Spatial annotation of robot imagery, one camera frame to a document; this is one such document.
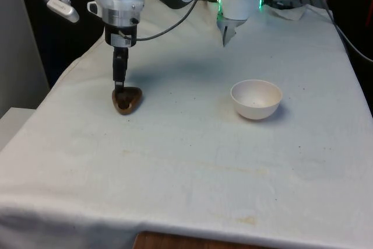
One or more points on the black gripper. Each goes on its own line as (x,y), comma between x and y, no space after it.
(121,34)

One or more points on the white bowl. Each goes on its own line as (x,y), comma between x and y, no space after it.
(256,109)

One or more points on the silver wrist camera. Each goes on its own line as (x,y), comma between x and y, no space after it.
(62,8)

